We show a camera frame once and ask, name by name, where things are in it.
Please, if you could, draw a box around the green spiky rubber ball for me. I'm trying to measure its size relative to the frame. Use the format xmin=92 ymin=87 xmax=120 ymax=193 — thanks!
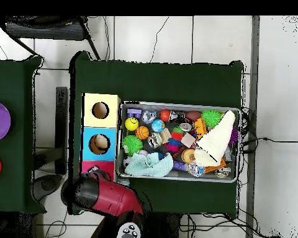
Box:
xmin=121 ymin=134 xmax=143 ymax=156
xmin=201 ymin=109 xmax=223 ymax=128

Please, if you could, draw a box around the mint green waffle cloth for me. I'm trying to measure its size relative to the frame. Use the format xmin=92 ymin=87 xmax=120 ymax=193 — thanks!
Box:
xmin=124 ymin=152 xmax=174 ymax=178

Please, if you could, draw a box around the cream waffle cloth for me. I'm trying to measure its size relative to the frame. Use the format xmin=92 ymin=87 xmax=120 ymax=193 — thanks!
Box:
xmin=193 ymin=110 xmax=236 ymax=167

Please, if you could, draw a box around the clear mesh bin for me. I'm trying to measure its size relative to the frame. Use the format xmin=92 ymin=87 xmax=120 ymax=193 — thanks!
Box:
xmin=115 ymin=100 xmax=242 ymax=183

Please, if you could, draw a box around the wooden box with three holes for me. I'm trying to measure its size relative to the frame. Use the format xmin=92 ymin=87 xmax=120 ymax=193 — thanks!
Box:
xmin=77 ymin=92 xmax=122 ymax=195

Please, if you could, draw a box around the small orange basketball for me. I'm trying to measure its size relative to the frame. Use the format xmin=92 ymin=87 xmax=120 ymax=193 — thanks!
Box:
xmin=135 ymin=125 xmax=150 ymax=140

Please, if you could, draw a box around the blue globe ball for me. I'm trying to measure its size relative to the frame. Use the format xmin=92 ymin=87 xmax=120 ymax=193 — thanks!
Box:
xmin=151 ymin=119 xmax=166 ymax=133

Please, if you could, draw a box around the yellow plastic ball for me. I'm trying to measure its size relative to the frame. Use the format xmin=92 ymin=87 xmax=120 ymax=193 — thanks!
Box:
xmin=124 ymin=117 xmax=140 ymax=131

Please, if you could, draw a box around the red-orange ball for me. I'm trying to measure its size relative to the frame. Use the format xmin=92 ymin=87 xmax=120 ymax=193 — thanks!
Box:
xmin=159 ymin=109 xmax=171 ymax=122

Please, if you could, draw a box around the toy hamburger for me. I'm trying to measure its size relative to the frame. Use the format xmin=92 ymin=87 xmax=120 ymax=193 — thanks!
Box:
xmin=181 ymin=148 xmax=196 ymax=164

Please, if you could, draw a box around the brown toy football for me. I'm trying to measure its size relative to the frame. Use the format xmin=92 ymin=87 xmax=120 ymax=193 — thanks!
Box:
xmin=185 ymin=110 xmax=202 ymax=122

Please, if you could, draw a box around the dark green table cloth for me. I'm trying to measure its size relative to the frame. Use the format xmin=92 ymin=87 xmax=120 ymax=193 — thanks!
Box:
xmin=68 ymin=50 xmax=245 ymax=216

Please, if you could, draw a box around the black upright panel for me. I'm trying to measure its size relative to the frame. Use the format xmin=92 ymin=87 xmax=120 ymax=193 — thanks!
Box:
xmin=55 ymin=86 xmax=68 ymax=175

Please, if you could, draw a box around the dark round floor base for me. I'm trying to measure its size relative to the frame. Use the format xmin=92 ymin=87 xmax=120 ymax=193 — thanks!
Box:
xmin=30 ymin=173 xmax=64 ymax=202

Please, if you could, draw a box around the black office chair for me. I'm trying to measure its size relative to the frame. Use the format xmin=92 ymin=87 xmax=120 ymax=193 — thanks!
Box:
xmin=0 ymin=15 xmax=101 ymax=60

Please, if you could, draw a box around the green cloth side table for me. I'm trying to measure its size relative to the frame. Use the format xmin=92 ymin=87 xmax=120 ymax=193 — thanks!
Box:
xmin=0 ymin=55 xmax=47 ymax=215

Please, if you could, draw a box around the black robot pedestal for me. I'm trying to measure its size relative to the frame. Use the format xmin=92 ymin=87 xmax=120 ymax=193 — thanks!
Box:
xmin=141 ymin=211 xmax=182 ymax=238

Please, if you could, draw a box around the black cable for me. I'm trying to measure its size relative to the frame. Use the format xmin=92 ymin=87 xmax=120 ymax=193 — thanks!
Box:
xmin=240 ymin=136 xmax=298 ymax=147

